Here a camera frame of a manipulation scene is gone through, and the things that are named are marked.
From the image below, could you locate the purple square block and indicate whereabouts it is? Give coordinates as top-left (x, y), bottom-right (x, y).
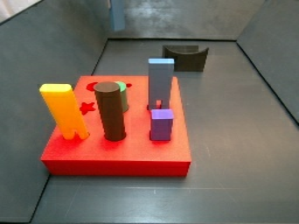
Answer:
top-left (149, 109), bottom-right (173, 141)

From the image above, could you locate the dark brown cylinder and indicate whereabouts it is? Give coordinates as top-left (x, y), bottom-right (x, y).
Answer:
top-left (93, 81), bottom-right (126, 142)

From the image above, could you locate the grey-blue tall arch block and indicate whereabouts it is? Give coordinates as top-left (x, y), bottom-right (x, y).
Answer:
top-left (148, 58), bottom-right (173, 109)

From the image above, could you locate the black curved block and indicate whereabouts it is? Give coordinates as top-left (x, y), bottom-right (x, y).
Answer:
top-left (163, 45), bottom-right (209, 72)

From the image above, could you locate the green cylinder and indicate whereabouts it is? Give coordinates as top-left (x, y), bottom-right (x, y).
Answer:
top-left (114, 81), bottom-right (128, 113)

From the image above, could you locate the red foam peg board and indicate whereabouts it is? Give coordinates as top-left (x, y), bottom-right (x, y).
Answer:
top-left (41, 75), bottom-right (192, 177)

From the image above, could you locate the yellow notched block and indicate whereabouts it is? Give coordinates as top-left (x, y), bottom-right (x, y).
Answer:
top-left (40, 84), bottom-right (89, 140)

